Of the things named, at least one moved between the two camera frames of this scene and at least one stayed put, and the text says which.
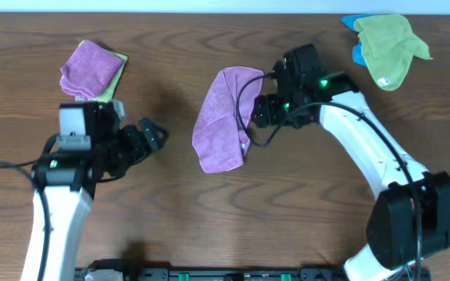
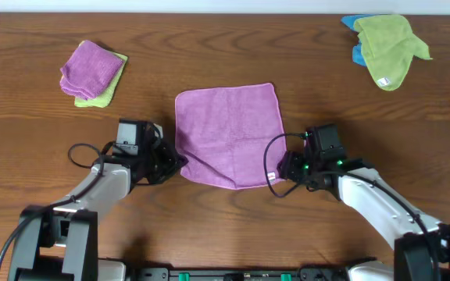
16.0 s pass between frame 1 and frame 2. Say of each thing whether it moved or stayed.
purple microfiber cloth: moved
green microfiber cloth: stayed
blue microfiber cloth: stayed
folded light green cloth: stayed
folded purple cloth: stayed
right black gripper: moved
